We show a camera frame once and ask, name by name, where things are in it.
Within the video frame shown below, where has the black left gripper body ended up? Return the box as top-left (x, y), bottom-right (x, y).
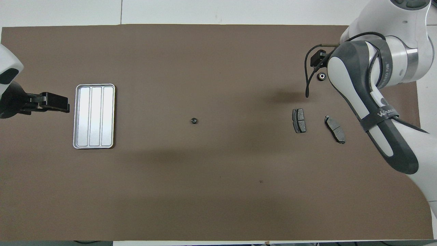
top-left (0, 81), bottom-right (46, 119)

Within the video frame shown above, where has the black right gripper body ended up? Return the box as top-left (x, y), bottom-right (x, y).
top-left (310, 50), bottom-right (327, 67)

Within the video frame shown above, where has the silver metal tray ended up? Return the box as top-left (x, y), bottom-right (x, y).
top-left (73, 84), bottom-right (116, 149)

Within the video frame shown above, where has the rectangular grey brake pad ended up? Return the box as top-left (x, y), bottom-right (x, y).
top-left (292, 108), bottom-right (307, 134)

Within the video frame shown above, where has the curved grey brake pad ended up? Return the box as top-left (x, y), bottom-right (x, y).
top-left (324, 115), bottom-right (346, 144)

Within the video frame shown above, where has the brown table mat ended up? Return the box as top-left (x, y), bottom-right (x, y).
top-left (0, 24), bottom-right (434, 241)

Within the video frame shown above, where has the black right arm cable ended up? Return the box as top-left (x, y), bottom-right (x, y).
top-left (305, 32), bottom-right (388, 98)

